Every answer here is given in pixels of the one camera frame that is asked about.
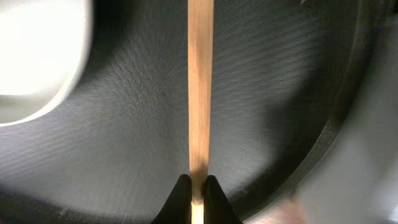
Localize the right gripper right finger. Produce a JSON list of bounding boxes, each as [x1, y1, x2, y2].
[[204, 175, 243, 224]]

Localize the wooden chopstick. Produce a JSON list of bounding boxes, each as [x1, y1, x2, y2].
[[188, 0, 215, 224]]

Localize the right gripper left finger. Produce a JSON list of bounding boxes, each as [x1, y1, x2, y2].
[[151, 174, 192, 224]]

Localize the grey plate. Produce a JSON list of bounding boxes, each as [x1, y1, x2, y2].
[[1, 0, 94, 126]]

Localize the round black tray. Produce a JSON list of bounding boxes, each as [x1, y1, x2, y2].
[[1, 0, 393, 223]]

